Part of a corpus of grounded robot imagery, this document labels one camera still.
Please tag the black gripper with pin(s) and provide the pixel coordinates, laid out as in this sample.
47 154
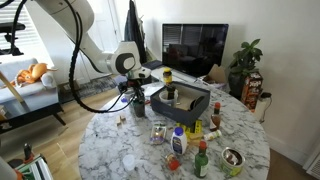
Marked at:
135 85

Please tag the clear cup with dark contents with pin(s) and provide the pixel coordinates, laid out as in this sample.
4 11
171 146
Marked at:
139 110

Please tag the blue round lid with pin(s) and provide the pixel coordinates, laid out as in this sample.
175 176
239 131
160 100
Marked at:
123 99

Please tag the jar with yellow lid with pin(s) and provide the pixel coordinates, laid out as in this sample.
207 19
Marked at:
167 76

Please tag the translucent white plastic cup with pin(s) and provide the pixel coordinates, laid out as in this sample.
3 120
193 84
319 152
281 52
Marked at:
128 162

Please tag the small jar with red lid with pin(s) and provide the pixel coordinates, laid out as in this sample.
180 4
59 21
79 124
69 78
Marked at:
172 162

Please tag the orange plush toy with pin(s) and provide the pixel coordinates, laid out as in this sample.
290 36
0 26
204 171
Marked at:
30 74

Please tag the silver metal can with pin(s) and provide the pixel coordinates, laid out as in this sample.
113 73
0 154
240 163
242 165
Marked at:
128 95

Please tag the white flat sheet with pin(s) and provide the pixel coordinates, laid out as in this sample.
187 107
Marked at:
154 90

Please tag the small wooden block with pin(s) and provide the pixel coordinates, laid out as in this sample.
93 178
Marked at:
193 142
123 117
196 136
118 121

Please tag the dark brown bottle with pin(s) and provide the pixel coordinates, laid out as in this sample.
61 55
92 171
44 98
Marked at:
171 90

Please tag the dark grey open box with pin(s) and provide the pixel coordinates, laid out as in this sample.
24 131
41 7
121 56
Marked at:
173 113

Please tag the grey patterned rug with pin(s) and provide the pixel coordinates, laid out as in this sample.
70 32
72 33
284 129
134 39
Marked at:
96 86

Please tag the white television cabinet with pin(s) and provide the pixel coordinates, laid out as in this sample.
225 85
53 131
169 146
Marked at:
180 76

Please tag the black round object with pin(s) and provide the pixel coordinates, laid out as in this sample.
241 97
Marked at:
196 102

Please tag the white bottle with blue cap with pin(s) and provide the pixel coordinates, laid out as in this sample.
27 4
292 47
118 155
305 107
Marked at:
179 141

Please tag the dark hanging jacket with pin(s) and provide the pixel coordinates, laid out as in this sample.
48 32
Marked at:
135 26

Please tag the white door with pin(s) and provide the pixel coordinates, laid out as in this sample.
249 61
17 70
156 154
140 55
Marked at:
106 30

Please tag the cardboard box with label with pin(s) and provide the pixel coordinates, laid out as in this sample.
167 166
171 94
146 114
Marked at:
65 87

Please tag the black flat screen television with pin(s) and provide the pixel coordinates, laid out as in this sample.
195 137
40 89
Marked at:
195 46

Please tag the hot sauce bottle red cap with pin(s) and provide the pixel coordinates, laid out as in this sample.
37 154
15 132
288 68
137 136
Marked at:
215 118

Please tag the open brown cardboard box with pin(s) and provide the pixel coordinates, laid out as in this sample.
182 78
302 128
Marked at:
216 75

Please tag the small white bottle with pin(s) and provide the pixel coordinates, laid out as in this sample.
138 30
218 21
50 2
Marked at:
212 135

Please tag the green glass bottle red cap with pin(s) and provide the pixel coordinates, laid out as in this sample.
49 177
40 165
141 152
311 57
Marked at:
201 163

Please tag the grey couch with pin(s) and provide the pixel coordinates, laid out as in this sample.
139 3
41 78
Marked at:
33 95

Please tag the potted green plant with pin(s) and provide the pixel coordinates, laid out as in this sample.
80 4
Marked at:
245 60

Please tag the orange game box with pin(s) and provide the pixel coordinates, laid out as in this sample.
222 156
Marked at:
251 90

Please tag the open tin can green label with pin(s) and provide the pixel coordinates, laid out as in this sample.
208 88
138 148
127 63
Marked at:
231 165

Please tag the black bottle with red band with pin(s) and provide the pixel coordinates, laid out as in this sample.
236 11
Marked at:
28 151

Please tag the green and white crate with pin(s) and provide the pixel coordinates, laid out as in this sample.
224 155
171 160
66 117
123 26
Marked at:
33 168

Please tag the white floor vent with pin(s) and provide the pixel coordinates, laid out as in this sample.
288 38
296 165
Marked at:
314 166

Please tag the black camera stand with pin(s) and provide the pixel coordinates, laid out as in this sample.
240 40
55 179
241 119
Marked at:
11 28

